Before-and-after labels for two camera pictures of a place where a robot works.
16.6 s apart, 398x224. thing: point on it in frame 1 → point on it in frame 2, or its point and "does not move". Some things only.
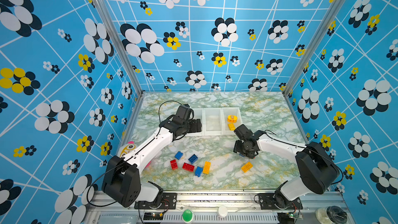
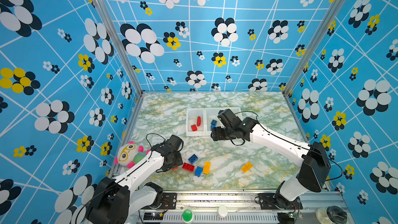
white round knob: (223, 211) does not move
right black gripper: (236, 149) → (215, 132)
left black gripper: (194, 128) → (180, 162)
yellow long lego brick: (207, 167) does not move
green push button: (187, 215) does not move
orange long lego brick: (246, 167) does not move
